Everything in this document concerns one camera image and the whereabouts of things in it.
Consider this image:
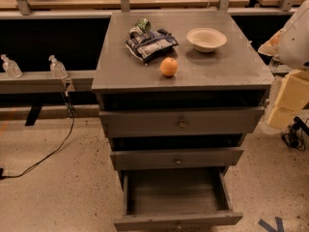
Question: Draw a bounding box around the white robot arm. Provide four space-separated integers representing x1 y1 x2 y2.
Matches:
258 1 309 130

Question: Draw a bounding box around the grey top drawer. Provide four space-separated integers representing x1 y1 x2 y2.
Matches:
99 106 264 138

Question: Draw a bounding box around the grey drawer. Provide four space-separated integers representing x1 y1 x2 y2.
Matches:
110 147 243 170
114 167 242 231
99 106 264 138

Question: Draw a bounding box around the white paper bowl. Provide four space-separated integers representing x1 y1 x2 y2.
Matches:
186 28 227 53

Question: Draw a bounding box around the grey drawer cabinet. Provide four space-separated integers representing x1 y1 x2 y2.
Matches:
91 10 275 232

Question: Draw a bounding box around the grey middle drawer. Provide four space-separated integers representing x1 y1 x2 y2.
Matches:
110 147 243 170

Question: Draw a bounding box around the orange fruit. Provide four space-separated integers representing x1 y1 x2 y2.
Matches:
160 57 178 77

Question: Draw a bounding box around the green crumpled snack bag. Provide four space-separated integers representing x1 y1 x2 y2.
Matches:
129 18 151 38

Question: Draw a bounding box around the black floor cable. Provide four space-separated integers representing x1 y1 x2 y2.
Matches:
0 80 76 181

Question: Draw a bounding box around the blue white chip bag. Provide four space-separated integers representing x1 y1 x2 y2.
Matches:
126 29 179 65

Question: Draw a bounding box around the black cable bundle right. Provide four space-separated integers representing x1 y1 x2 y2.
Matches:
280 115 309 152

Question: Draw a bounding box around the clear bottle on ledge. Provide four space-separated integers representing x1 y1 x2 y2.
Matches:
48 55 68 79

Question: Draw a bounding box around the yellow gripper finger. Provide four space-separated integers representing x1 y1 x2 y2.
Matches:
267 70 309 130

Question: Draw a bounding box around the grey bottom drawer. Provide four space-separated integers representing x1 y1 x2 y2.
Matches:
114 167 242 231

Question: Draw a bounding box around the clear bottle far left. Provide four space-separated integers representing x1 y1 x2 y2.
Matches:
1 54 22 78

